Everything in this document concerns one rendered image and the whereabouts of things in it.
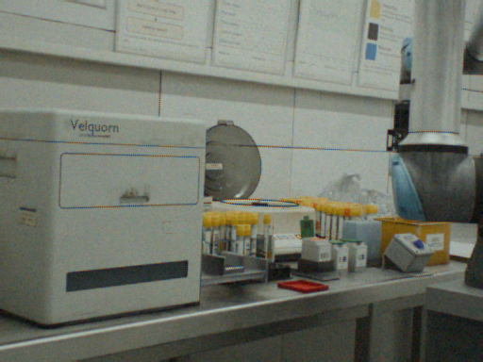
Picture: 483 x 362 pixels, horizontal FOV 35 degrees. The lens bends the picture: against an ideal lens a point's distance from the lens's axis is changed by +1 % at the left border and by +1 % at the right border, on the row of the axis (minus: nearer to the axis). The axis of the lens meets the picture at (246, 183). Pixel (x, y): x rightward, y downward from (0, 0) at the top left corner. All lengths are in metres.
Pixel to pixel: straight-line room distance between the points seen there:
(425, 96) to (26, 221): 0.68
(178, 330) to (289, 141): 1.24
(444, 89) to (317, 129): 1.12
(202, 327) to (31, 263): 0.28
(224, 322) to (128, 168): 0.30
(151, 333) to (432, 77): 0.63
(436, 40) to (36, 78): 0.89
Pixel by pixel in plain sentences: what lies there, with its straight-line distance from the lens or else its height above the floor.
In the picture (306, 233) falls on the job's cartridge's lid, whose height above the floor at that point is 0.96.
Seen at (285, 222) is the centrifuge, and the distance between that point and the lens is 1.79.
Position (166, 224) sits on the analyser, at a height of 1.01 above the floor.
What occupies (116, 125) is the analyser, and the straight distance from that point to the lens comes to 1.11.
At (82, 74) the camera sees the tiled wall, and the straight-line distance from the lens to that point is 1.85.
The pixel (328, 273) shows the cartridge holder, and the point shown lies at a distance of 1.54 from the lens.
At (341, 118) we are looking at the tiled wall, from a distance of 2.52.
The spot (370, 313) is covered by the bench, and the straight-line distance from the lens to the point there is 1.59.
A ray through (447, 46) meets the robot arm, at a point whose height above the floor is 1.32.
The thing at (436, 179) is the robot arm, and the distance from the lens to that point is 1.31.
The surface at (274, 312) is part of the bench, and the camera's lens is 1.32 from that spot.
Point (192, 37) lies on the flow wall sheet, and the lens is 2.05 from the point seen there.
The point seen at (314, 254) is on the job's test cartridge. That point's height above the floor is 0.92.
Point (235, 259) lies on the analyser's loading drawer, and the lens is 1.34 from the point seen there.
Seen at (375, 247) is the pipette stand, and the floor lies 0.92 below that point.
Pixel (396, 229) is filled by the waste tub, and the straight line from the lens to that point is 1.82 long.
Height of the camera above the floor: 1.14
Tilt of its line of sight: 3 degrees down
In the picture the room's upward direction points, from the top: 3 degrees clockwise
